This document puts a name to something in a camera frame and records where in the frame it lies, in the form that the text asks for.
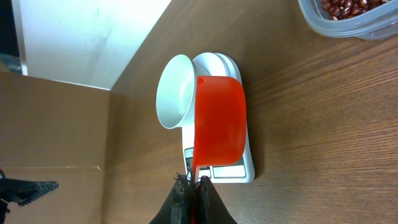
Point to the red measuring scoop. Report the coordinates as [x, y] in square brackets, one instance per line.
[220, 123]

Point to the white digital kitchen scale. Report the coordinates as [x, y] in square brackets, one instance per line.
[217, 64]

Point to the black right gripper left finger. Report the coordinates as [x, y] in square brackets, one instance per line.
[177, 208]

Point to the clear plastic bean container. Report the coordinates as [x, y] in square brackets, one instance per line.
[377, 24]

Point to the red adzuki beans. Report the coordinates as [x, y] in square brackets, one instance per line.
[347, 9]

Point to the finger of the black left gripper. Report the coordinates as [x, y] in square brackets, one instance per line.
[24, 192]

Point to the white bowl on scale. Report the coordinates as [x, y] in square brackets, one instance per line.
[175, 98]

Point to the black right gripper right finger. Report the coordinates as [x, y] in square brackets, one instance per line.
[209, 207]

